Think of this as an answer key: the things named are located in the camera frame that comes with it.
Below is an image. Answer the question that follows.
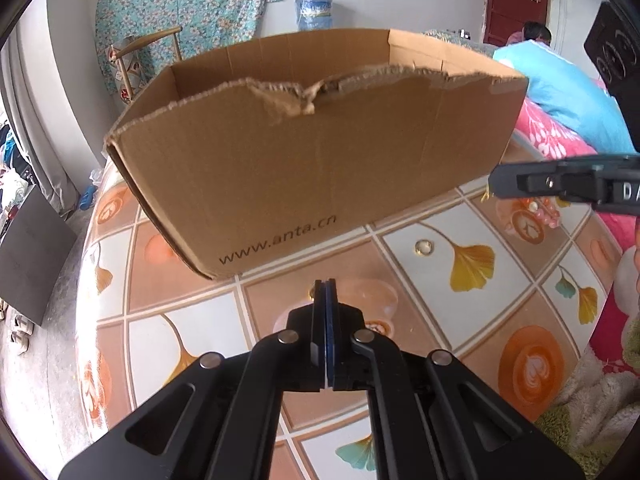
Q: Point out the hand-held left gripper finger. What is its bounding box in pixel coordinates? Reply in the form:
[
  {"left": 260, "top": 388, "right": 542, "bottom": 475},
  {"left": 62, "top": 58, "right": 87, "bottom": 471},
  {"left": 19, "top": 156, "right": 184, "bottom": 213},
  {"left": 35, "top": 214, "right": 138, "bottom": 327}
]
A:
[
  {"left": 325, "top": 278, "right": 586, "bottom": 480},
  {"left": 59, "top": 280, "right": 327, "bottom": 480}
]

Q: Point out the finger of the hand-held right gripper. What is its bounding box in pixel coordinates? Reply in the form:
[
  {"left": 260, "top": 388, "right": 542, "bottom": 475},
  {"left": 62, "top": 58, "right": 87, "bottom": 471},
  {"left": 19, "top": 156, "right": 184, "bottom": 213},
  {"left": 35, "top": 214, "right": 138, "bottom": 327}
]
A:
[{"left": 489, "top": 156, "right": 640, "bottom": 217}]

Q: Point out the pink bead bracelet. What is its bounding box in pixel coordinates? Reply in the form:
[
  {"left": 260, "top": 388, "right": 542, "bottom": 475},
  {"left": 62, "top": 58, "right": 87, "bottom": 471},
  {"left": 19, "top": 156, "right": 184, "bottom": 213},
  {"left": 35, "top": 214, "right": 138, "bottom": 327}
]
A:
[{"left": 520, "top": 195, "right": 563, "bottom": 231}]

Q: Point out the brown cardboard box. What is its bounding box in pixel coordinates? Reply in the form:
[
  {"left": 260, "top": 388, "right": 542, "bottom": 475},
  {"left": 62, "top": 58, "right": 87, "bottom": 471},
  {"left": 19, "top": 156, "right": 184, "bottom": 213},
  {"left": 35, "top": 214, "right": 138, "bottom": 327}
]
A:
[{"left": 104, "top": 28, "right": 530, "bottom": 281}]

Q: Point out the pink floral blanket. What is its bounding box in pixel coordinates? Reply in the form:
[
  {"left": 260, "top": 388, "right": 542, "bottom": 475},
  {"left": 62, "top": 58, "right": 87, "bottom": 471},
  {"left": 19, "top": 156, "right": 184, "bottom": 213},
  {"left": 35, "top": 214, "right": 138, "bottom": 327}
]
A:
[{"left": 510, "top": 97, "right": 640, "bottom": 376}]

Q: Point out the light blue pillow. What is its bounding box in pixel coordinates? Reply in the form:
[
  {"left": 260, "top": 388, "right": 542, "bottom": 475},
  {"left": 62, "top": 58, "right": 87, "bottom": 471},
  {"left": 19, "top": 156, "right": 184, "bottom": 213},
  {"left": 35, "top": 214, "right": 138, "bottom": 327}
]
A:
[{"left": 492, "top": 40, "right": 636, "bottom": 153}]

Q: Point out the dark red door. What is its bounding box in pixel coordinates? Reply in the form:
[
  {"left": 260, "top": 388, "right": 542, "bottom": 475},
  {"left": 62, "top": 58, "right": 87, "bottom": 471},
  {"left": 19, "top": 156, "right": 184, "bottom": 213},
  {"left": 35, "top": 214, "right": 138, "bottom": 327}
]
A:
[{"left": 482, "top": 0, "right": 551, "bottom": 46}]

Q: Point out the ginkgo leaf printed tablecloth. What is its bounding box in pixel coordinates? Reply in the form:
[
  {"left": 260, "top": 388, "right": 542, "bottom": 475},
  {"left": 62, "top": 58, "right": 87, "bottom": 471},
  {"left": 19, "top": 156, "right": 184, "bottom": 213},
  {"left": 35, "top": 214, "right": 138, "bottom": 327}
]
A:
[{"left": 75, "top": 130, "right": 626, "bottom": 480}]

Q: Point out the blue water jug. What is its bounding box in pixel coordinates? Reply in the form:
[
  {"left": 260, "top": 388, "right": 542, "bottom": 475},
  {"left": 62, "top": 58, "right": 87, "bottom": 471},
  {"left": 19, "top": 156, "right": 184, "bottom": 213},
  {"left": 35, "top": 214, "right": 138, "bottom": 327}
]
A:
[{"left": 294, "top": 0, "right": 335, "bottom": 32}]

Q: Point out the dark grey board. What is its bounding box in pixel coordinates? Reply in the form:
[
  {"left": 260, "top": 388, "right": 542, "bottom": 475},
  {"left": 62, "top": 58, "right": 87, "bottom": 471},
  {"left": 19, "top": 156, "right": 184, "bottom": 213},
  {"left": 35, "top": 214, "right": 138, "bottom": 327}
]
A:
[{"left": 0, "top": 185, "right": 78, "bottom": 327}]

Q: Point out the wooden chair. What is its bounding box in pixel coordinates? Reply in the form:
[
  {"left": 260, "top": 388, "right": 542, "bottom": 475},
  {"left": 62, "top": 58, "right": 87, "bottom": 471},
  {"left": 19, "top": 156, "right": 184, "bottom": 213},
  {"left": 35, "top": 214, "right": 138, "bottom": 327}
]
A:
[{"left": 105, "top": 26, "right": 183, "bottom": 106}]

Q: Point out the grey curtain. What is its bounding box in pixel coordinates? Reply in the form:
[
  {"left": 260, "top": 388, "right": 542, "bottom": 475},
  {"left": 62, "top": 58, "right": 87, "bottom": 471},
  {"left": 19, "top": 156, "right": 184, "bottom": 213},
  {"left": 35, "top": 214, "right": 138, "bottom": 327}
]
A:
[{"left": 0, "top": 25, "right": 83, "bottom": 221}]

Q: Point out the teal floral hanging cloth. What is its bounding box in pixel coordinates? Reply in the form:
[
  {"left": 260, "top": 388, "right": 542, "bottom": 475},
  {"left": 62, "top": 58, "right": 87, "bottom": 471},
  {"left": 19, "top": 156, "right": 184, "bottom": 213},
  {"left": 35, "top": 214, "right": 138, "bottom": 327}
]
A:
[{"left": 95, "top": 0, "right": 283, "bottom": 96}]

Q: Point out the pile of clothes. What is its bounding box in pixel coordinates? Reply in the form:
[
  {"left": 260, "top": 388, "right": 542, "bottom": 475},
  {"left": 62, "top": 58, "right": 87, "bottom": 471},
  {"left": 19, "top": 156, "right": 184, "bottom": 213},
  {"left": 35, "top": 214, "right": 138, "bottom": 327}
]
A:
[{"left": 0, "top": 110, "right": 36, "bottom": 221}]

